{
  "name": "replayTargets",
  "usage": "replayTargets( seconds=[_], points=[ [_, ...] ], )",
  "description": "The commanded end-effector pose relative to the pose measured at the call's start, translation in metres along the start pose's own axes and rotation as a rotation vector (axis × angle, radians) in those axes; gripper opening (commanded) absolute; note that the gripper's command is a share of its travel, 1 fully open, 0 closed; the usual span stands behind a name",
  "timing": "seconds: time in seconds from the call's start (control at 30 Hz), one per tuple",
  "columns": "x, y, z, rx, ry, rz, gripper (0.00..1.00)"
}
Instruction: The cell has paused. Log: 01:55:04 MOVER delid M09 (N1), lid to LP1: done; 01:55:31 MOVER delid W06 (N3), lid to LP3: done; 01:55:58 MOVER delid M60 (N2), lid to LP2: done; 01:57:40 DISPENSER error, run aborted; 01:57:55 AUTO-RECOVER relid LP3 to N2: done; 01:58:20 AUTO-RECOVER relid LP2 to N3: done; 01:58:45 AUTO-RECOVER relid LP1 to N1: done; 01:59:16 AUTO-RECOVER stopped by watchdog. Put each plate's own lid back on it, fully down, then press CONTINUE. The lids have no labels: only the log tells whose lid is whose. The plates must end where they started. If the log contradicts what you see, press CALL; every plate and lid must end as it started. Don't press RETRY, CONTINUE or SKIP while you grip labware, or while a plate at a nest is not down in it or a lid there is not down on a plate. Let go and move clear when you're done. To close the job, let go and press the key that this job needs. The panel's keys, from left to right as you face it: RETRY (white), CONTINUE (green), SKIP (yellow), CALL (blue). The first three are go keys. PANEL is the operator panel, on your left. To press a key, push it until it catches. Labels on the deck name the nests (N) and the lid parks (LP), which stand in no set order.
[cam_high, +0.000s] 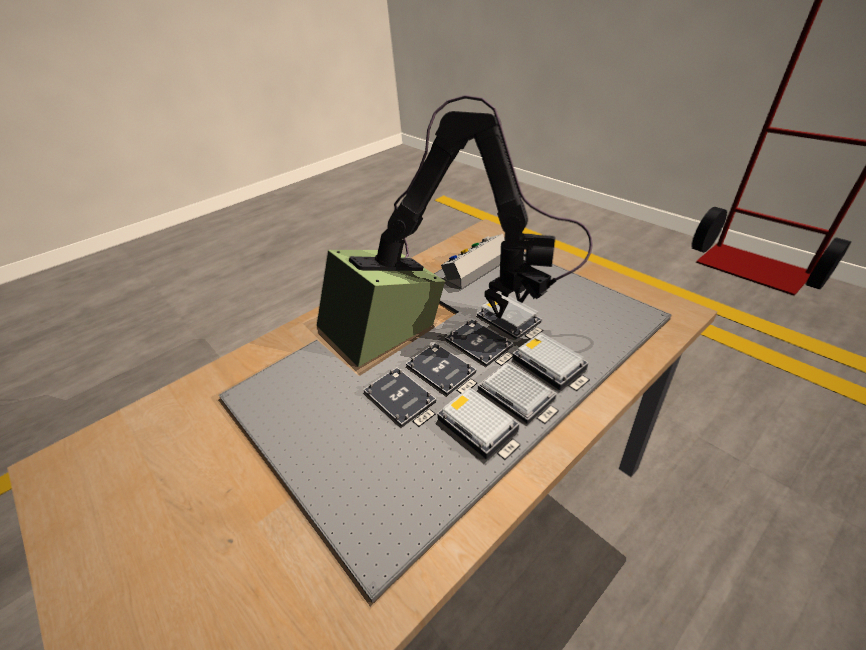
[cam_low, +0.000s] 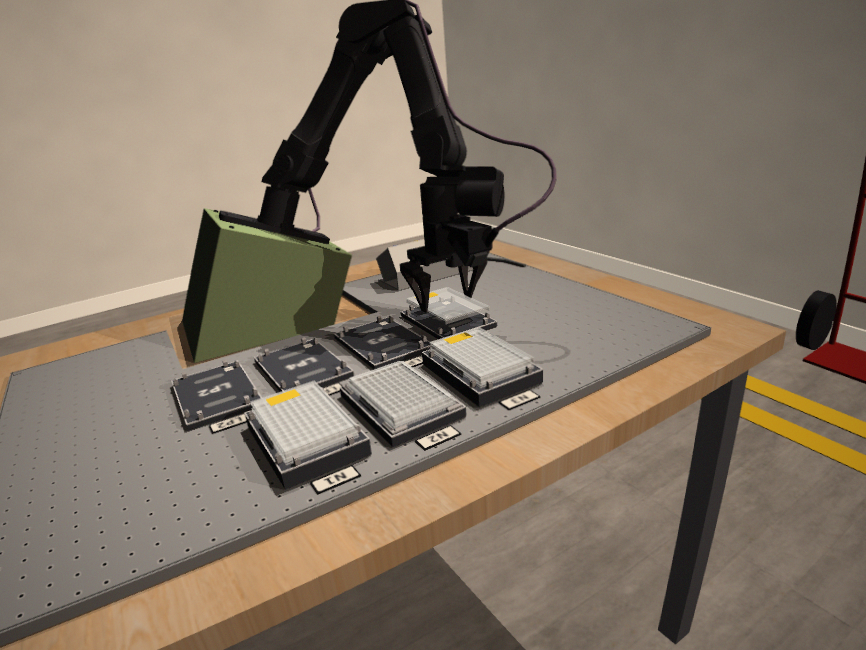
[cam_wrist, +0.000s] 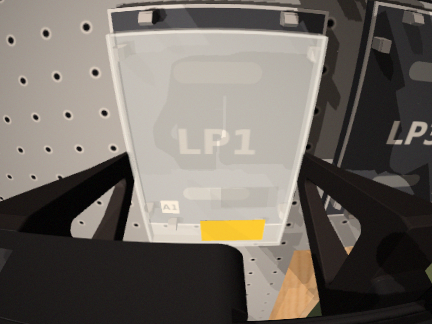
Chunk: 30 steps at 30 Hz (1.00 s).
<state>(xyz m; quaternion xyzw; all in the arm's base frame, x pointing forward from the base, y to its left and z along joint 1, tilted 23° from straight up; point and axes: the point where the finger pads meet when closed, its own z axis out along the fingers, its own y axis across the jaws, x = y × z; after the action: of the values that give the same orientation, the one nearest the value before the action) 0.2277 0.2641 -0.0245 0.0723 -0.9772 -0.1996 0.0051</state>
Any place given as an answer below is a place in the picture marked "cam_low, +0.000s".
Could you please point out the white control panel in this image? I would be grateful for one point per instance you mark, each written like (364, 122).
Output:
(390, 259)

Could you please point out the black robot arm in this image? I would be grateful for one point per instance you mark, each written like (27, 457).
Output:
(469, 191)

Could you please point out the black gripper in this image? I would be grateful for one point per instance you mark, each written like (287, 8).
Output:
(414, 274)

